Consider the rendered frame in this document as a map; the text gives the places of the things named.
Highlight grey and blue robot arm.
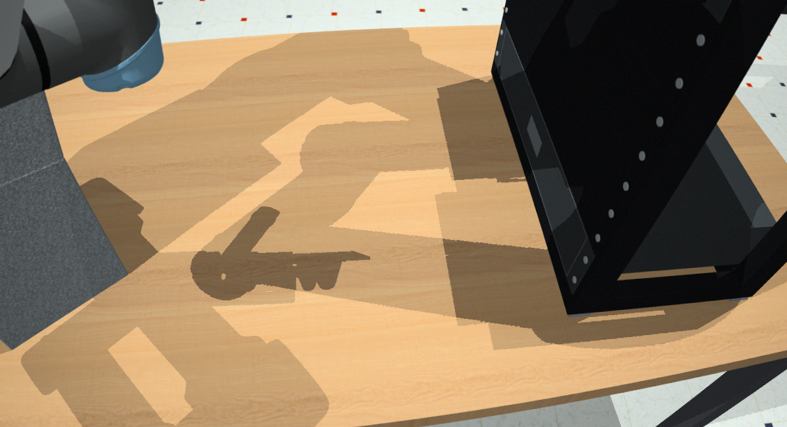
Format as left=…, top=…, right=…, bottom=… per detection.
left=0, top=0, right=164, bottom=108

